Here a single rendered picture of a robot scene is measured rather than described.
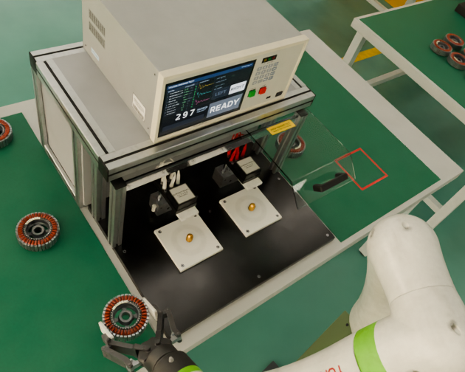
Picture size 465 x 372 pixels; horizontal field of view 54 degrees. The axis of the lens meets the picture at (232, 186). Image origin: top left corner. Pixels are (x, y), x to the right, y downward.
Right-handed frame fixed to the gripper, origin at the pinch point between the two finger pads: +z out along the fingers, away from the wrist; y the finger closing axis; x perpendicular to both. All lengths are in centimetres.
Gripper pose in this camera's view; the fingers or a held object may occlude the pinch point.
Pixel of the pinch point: (126, 317)
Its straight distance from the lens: 119.7
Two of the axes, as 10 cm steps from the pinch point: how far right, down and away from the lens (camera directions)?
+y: 7.8, -3.7, 5.1
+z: -6.2, -3.3, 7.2
